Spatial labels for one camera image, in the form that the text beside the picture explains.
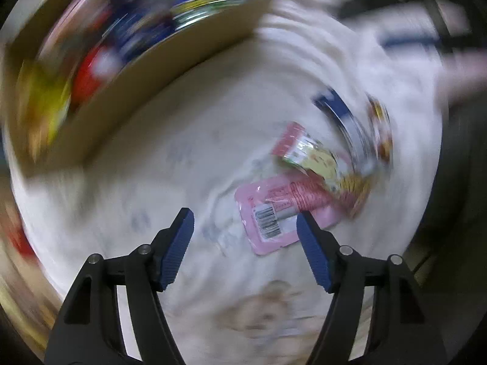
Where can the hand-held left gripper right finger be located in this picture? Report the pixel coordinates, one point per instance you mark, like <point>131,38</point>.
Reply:
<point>314,251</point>

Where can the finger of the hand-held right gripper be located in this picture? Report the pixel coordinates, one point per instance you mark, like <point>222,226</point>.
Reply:
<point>365,4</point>
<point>407,41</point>

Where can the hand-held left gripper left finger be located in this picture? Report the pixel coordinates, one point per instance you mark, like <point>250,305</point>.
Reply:
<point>177,251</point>

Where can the pink snack packet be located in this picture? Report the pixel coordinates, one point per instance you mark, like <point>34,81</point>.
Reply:
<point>274,216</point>

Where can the brown cardboard box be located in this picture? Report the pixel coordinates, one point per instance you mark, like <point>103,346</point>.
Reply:
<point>152,95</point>

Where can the red snack packet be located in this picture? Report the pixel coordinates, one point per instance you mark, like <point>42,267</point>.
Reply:
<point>95,72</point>

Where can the yellow chip packet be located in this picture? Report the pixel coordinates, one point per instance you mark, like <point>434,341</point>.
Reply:
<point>43,102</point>

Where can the blue star-print snack packet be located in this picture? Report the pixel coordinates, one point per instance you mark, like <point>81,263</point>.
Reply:
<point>152,22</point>

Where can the person's right forearm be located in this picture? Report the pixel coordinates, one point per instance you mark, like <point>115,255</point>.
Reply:
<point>464,76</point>

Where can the yellow cartoon snack packet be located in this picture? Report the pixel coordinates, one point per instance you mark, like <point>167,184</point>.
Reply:
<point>323,161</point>

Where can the white cartoon snack packet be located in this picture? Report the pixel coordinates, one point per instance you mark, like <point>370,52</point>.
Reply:
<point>380,131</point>

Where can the dark blue small packet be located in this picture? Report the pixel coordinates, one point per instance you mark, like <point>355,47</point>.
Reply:
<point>340,121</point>

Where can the person's grey trouser leg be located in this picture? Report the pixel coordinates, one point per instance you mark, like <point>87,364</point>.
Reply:
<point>458,167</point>

